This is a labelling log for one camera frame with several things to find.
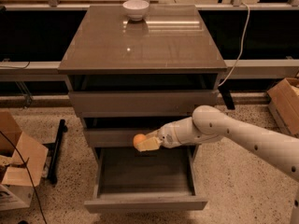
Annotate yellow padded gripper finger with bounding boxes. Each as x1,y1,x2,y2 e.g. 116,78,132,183
135,137,161,152
146,130,159,138

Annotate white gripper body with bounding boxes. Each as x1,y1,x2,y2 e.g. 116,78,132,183
157,122,180,148

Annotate orange fruit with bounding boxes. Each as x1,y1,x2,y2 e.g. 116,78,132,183
133,133,147,147

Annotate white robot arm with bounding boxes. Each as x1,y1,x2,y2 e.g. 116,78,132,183
133,105,299,181

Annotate grey open bottom drawer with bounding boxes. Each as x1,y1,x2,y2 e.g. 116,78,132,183
84,147,207,213

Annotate grey middle drawer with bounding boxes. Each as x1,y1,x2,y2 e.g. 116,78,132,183
83,128,152,147

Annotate grey drawer cabinet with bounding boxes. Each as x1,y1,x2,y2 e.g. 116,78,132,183
57,4,228,164

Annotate grey top drawer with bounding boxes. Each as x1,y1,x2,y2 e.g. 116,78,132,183
69,91,218,118

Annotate black metal stand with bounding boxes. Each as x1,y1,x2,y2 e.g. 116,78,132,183
45,119,68,185

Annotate cardboard box right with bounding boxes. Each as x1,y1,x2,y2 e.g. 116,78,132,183
267,78,299,135

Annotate white ceramic bowl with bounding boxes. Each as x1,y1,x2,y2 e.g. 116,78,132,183
122,0,150,21

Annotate open cardboard box left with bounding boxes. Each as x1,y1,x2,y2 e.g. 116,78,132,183
0,111,48,211

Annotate black table leg bracket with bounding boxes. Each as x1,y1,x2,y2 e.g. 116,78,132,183
218,86,235,110

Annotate black cable on floor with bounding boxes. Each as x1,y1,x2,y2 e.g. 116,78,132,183
0,130,49,224

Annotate white cable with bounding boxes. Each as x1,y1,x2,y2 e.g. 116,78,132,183
218,2,251,88

